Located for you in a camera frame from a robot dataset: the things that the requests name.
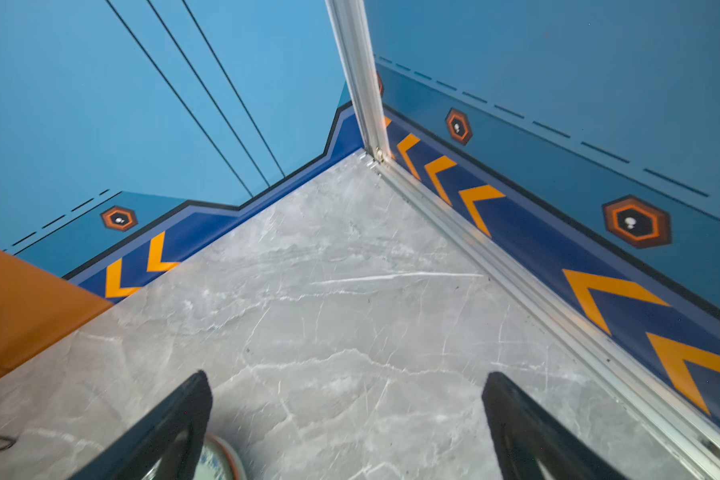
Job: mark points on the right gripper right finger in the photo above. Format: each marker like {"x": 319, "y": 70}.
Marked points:
{"x": 530, "y": 443}

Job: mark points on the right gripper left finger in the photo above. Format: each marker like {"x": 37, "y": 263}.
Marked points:
{"x": 167, "y": 440}

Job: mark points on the orange plate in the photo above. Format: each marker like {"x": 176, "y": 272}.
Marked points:
{"x": 231, "y": 456}

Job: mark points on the grey green plate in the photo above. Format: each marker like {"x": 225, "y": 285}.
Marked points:
{"x": 211, "y": 463}

